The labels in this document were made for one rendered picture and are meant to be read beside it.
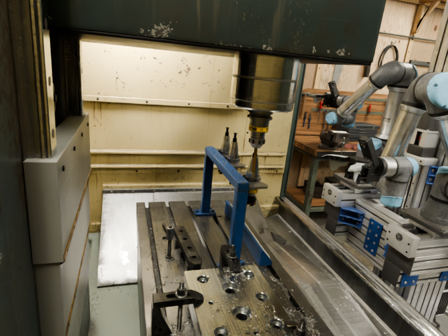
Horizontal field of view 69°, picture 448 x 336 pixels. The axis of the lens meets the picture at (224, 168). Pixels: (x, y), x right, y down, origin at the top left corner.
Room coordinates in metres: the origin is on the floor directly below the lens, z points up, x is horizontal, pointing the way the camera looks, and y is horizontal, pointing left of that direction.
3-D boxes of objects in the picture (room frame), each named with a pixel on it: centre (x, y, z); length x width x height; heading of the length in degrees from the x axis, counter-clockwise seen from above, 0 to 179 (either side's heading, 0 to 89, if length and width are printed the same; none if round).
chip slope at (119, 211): (1.44, 0.12, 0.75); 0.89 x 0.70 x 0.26; 108
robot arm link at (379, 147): (1.76, -0.79, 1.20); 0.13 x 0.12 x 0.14; 123
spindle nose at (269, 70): (0.82, -0.08, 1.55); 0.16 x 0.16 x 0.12
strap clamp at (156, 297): (0.69, 0.08, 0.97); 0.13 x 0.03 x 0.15; 108
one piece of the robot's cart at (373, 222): (1.50, -0.79, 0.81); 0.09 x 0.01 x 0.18; 19
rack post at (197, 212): (1.41, 0.07, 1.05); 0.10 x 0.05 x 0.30; 108
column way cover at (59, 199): (0.68, 0.35, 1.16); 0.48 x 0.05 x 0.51; 18
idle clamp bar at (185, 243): (1.02, 0.11, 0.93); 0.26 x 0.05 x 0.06; 23
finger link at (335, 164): (1.15, -0.40, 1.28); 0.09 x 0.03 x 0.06; 73
